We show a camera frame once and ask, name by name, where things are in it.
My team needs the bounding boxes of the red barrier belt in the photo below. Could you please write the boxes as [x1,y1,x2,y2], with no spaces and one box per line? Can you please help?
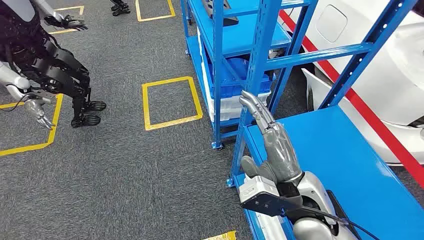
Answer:
[278,9,424,190]

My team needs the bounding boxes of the black silver bystander humanoid robot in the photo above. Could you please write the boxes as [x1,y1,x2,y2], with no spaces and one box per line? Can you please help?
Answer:
[0,0,108,131]

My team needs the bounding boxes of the yellow floor tape square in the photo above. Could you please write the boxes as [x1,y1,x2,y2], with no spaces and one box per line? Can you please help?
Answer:
[135,0,176,23]
[0,93,64,157]
[202,230,238,240]
[141,76,204,132]

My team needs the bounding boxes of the black humanoid robot feet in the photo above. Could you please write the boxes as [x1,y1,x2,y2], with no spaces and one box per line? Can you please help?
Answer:
[110,0,132,17]

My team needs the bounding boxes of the bystander robot grey hand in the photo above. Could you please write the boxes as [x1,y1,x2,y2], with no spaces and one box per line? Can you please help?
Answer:
[24,98,57,131]
[43,14,89,32]

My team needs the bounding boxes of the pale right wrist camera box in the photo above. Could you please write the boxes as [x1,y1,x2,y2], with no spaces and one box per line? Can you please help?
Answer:
[238,175,303,218]

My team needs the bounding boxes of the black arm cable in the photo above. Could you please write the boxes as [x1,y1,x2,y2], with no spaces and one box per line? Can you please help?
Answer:
[298,205,380,240]

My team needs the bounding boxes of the blue plastic crate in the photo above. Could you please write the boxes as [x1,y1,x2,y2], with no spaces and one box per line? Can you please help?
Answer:
[216,56,276,99]

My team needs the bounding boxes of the blue metal shelf rack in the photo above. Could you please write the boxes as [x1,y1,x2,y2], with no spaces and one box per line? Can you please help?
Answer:
[226,0,424,240]
[179,0,292,151]

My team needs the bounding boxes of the white car body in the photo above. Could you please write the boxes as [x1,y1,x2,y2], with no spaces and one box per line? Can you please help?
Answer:
[278,0,424,167]

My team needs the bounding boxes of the black car trim part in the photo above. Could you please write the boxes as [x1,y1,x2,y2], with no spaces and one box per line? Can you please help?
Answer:
[201,0,240,27]

